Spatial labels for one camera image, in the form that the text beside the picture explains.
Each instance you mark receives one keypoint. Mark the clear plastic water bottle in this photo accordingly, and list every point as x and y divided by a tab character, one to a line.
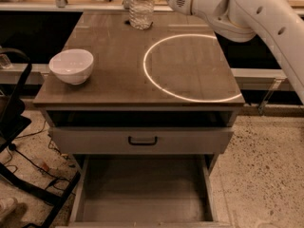
141	13

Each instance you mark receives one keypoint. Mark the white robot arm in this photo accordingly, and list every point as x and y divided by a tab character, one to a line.
274	21

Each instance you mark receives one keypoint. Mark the white ceramic bowl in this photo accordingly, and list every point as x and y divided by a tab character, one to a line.
72	66

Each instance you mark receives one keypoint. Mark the black calculator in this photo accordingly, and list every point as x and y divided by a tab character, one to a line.
127	22

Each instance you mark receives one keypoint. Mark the grey drawer cabinet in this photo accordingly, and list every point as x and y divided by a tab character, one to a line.
171	75

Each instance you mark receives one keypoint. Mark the upper grey drawer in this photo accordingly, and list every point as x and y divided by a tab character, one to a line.
113	140

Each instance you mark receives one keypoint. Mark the black chair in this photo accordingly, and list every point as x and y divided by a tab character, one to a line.
12	123

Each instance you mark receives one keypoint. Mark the open bottom drawer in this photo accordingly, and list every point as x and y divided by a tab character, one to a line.
144	192

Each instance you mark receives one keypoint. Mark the metal rail frame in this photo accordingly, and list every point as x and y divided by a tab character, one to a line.
79	3

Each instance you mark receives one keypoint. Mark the black drawer handle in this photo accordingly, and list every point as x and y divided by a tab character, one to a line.
142	141

